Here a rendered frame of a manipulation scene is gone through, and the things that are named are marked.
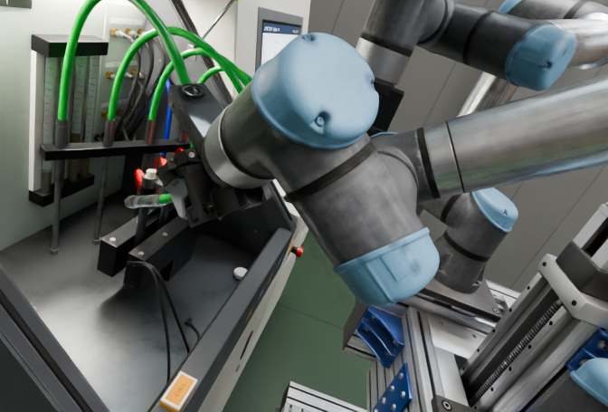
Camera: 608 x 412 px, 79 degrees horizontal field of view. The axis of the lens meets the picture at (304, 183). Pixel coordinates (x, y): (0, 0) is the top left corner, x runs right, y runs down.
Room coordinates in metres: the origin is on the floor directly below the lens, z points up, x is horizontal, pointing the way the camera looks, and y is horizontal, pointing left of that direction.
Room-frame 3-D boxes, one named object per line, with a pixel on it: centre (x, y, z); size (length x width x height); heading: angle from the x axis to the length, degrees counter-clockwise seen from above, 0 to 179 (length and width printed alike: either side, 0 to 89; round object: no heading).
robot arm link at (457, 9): (0.62, -0.11, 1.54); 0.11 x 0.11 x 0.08; 51
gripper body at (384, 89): (0.55, -0.04, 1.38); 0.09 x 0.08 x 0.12; 83
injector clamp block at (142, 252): (0.71, 0.26, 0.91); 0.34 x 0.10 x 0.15; 173
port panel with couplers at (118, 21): (0.86, 0.51, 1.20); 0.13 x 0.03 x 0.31; 173
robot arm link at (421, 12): (0.55, -0.04, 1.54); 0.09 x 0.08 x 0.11; 141
